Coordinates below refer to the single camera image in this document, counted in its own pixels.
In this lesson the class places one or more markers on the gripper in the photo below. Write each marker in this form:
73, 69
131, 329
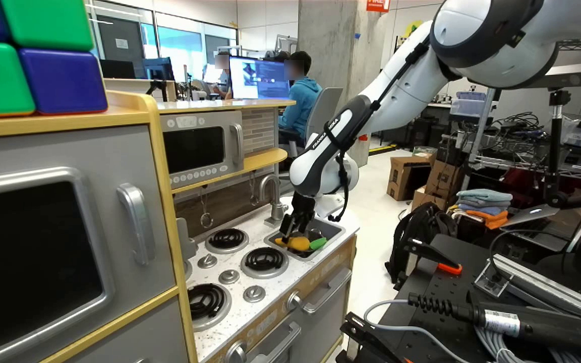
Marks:
302, 204

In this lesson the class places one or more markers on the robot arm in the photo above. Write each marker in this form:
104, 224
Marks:
406, 91

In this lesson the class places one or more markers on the carrot plush toy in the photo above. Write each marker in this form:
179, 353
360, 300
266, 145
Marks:
298, 244

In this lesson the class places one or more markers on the toy kitchen sink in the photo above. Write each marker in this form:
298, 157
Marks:
328, 233

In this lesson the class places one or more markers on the toy kitchen tap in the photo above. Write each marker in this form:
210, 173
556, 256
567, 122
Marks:
273, 196

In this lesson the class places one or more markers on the toy stove burner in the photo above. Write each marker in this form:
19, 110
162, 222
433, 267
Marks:
227, 239
205, 302
264, 260

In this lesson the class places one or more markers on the toy oven knob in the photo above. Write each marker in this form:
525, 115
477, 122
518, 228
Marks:
235, 353
293, 301

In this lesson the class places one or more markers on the stove knob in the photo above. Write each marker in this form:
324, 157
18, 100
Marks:
229, 277
254, 294
207, 261

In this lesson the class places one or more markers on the toy microwave door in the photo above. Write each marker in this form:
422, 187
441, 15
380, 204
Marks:
194, 148

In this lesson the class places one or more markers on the toy kitchen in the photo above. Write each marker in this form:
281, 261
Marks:
119, 227

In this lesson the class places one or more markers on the hanging metal hook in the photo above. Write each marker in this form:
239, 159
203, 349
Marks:
206, 217
253, 194

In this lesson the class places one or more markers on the black backpack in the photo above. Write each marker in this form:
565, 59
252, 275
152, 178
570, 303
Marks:
414, 232

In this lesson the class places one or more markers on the grey office chair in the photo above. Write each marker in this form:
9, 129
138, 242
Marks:
323, 108

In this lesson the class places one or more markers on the person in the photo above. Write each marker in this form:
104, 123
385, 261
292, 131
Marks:
222, 75
300, 101

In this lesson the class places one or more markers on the stack of cardboard boxes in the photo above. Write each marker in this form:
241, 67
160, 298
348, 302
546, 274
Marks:
411, 176

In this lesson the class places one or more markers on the black clamp with orange tip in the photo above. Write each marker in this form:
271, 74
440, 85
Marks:
429, 252

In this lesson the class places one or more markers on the lit monitor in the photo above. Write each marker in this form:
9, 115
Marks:
257, 78

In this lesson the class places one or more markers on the stack of folded towels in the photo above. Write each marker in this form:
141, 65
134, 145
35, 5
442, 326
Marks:
484, 204

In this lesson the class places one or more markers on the clear plastic bin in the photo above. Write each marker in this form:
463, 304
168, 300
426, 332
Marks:
469, 106

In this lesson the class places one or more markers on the row of dark monitors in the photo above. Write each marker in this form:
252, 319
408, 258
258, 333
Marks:
136, 69

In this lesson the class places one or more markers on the silver laptop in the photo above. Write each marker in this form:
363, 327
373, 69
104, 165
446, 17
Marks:
530, 216

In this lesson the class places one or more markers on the large grey cabinet door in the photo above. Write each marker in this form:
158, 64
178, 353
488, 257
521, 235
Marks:
43, 252

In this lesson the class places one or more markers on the red wall sign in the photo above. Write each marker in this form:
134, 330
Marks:
378, 5

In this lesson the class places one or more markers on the aluminium rail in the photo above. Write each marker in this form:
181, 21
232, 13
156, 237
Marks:
542, 287

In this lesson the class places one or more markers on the camera on mount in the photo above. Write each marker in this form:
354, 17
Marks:
557, 151

